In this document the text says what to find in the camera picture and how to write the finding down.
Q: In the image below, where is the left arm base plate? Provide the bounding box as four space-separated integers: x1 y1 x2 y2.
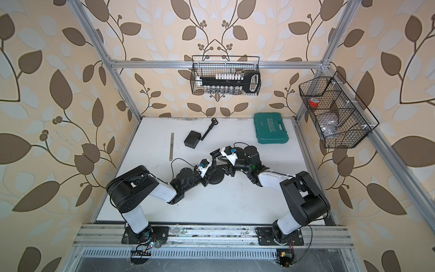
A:
121 225 169 247

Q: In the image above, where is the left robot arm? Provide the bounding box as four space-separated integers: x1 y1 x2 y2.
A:
106 165 224 235

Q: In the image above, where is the right wire basket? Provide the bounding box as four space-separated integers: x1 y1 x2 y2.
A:
299 71 379 148

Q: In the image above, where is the back wire basket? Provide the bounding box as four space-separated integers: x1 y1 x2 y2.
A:
190 54 262 95

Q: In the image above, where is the aluminium frame rail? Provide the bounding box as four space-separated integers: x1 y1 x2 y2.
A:
73 224 354 249

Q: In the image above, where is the metal ruler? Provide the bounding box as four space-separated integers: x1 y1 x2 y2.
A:
169 132 174 161

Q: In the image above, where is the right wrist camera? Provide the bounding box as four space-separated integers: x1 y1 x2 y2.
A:
220 146 238 166

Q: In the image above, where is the wire basket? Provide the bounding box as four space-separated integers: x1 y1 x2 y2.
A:
190 54 262 95
299 71 379 148

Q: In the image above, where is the black mic stand rod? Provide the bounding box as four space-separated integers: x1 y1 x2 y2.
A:
210 148 222 170

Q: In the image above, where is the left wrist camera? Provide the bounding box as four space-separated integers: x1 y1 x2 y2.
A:
197 159 212 179

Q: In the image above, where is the socket set rack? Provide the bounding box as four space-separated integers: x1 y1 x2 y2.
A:
190 71 262 95

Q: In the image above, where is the plastic bag in basket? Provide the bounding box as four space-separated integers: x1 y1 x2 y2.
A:
318 112 339 137

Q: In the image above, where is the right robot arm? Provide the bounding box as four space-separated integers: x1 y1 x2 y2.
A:
219 146 330 240

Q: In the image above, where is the red item in basket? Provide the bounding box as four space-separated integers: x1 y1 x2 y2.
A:
309 97 320 108

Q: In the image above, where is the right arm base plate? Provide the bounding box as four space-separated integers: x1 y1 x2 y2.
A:
255 227 304 246

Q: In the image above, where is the green tool case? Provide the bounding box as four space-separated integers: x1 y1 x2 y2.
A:
254 112 289 144

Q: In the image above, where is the black round base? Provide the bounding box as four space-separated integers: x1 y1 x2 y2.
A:
234 147 245 156
207 168 225 185

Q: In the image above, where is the small black box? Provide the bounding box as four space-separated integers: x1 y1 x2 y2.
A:
184 130 202 149

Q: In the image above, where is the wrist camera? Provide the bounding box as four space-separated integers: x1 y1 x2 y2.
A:
197 159 212 179
220 146 238 166

